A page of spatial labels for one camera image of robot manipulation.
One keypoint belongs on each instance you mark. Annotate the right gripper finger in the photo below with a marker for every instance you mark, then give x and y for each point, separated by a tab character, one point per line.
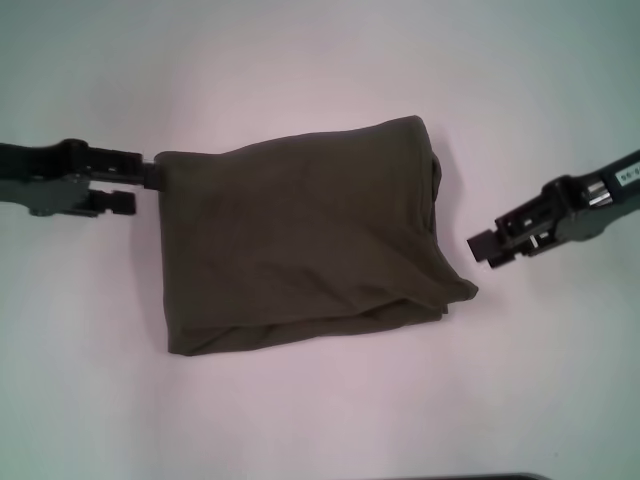
520	252
500	240

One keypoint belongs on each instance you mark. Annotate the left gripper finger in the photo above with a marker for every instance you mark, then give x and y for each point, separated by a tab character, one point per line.
112	202
127	167

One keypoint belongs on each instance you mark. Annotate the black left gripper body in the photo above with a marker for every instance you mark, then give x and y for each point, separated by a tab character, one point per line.
45	180

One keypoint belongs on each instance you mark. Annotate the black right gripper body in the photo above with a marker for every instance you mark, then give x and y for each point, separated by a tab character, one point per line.
595	205

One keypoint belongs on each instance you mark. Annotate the dark green printed t-shirt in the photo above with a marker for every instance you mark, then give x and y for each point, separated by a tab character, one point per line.
300	240

